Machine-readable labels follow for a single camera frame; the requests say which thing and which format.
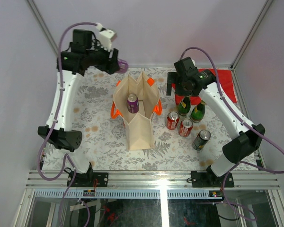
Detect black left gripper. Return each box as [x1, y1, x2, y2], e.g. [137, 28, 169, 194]
[84, 39, 118, 73]

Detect green glass bottle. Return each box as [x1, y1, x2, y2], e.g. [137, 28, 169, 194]
[177, 96, 191, 116]
[190, 100, 206, 123]

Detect beige canvas bag orange handles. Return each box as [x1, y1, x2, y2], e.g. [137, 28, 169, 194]
[110, 71, 162, 150]

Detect purple soda can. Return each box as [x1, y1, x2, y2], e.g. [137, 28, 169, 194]
[126, 94, 139, 114]
[117, 59, 128, 73]

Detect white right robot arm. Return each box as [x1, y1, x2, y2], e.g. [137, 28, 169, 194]
[166, 57, 265, 187]

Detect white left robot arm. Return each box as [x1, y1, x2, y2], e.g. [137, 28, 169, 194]
[37, 28, 120, 187]

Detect red cola can left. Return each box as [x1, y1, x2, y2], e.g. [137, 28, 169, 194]
[166, 111, 179, 130]

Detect red cola can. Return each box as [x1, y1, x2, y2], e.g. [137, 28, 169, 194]
[166, 111, 179, 130]
[178, 118, 193, 138]

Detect red cola can right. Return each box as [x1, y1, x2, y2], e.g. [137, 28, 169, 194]
[178, 118, 193, 138]

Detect red cloth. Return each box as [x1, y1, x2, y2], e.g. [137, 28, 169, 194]
[174, 69, 237, 105]

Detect black energy drink can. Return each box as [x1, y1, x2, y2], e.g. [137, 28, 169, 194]
[192, 130, 211, 151]

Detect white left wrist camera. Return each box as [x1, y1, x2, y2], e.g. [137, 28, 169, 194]
[96, 23, 117, 51]

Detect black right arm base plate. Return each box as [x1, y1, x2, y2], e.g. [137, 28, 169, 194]
[191, 171, 234, 188]

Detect aluminium front rail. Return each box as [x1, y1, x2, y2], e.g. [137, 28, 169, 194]
[26, 170, 280, 190]

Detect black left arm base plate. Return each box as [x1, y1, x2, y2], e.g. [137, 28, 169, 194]
[71, 172, 109, 188]

